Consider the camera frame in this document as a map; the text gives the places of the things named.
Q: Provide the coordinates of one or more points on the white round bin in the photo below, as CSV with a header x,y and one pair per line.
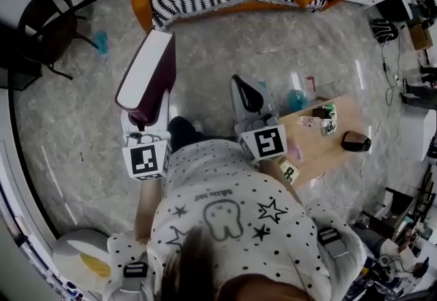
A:
x,y
73,245

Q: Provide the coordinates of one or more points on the white shoe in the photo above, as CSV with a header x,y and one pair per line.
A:
x,y
197,126

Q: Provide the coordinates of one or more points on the low wooden table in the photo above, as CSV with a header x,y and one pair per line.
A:
x,y
317,153

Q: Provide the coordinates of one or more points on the green white carton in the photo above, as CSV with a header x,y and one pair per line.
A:
x,y
327,124

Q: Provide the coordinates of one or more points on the black kettle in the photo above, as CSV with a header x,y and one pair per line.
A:
x,y
355,141

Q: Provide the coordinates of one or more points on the teal fluffy duster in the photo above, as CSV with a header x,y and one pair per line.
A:
x,y
101,42
297,100

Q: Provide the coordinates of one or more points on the cardboard box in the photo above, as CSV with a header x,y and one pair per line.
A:
x,y
421,38

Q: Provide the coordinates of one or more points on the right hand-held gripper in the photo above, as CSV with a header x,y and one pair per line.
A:
x,y
268,142

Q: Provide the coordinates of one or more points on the white spotted t-shirt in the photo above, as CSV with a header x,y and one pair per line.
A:
x,y
239,173

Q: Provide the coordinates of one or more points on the black trousers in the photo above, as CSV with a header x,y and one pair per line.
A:
x,y
184,136

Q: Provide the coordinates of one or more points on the white cabinet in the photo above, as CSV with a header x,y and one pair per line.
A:
x,y
416,132

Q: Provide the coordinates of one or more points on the person's right forearm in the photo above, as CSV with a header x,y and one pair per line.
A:
x,y
273,170

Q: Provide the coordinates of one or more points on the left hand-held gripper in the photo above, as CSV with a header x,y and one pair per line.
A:
x,y
147,159

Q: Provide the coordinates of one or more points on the pink wrapper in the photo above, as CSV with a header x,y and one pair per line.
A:
x,y
295,151

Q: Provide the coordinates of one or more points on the maroon hardcover book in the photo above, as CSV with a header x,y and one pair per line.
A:
x,y
160,78

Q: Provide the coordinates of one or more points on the black metal rack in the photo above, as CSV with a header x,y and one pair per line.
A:
x,y
399,200

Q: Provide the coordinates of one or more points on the clear plastic bottle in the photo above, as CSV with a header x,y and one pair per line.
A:
x,y
309,121

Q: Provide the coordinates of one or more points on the black round chair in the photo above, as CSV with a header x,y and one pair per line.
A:
x,y
56,33

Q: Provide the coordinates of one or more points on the yellow black packet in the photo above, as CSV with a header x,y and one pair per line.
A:
x,y
289,171

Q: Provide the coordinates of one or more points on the person's left forearm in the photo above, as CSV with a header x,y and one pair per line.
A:
x,y
147,211

